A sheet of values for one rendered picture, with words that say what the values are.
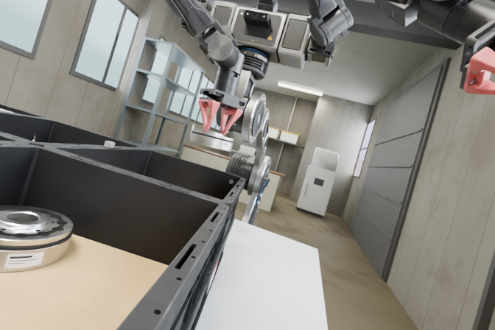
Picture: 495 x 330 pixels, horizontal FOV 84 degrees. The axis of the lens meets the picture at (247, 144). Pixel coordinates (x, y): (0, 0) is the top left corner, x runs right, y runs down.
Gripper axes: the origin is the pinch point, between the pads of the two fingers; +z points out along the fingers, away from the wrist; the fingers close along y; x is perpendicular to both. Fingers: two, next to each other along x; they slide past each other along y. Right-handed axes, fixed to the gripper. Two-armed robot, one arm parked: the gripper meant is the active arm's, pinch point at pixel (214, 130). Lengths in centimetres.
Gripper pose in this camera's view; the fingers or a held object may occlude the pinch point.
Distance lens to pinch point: 69.0
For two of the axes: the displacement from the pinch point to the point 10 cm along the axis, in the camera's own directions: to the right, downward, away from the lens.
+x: -6.4, -1.5, 7.5
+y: 7.3, 1.9, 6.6
